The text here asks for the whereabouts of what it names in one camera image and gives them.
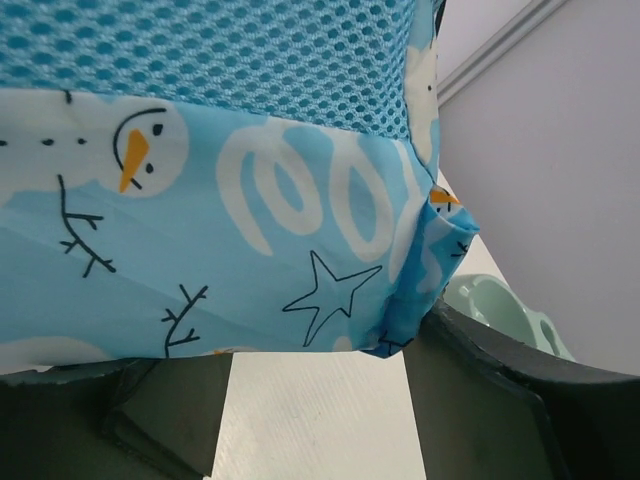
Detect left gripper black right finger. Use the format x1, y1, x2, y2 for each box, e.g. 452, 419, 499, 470
404, 302, 639, 479

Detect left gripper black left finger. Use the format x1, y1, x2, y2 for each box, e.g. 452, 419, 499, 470
1, 354, 232, 479

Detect blue patterned pet tent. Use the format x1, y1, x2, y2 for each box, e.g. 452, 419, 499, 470
1, 1, 477, 374

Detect mint green double feeder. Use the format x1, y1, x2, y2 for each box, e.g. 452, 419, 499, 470
442, 274, 575, 362

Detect right aluminium frame post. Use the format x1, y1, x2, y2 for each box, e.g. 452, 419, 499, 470
438, 0, 566, 105

